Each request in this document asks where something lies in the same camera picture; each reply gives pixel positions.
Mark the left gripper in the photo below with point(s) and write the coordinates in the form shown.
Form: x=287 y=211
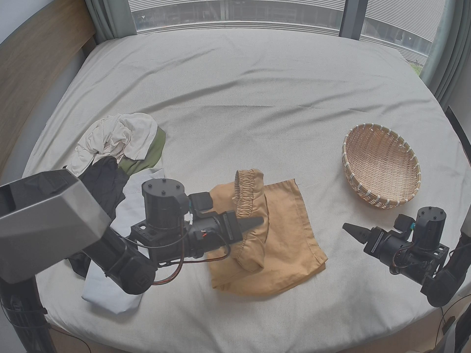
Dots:
x=213 y=234

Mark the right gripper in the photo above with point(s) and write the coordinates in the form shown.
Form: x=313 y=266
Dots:
x=386 y=246

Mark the tan shorts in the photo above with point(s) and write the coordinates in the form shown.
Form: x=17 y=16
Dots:
x=290 y=234

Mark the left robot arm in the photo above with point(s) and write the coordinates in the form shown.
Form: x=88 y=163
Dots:
x=44 y=226

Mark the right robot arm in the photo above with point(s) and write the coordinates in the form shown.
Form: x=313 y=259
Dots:
x=430 y=223

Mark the round woven basket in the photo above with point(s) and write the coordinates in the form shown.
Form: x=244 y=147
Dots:
x=382 y=167

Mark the green garment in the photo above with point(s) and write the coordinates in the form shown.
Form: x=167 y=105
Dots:
x=156 y=149

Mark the bed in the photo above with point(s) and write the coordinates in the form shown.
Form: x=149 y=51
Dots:
x=257 y=79

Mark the black garment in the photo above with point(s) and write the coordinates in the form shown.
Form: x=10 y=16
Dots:
x=106 y=186

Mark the pale blue garment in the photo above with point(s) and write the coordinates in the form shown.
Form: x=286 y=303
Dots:
x=110 y=300

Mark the white garment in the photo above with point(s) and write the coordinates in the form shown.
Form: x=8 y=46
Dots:
x=117 y=134

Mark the blue-green curtain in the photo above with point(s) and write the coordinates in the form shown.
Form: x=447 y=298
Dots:
x=452 y=50
x=106 y=9

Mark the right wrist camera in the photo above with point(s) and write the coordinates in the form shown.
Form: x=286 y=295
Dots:
x=403 y=222

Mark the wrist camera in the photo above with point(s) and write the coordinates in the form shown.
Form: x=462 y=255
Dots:
x=403 y=222
x=200 y=202

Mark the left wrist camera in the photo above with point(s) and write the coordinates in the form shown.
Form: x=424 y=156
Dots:
x=200 y=202

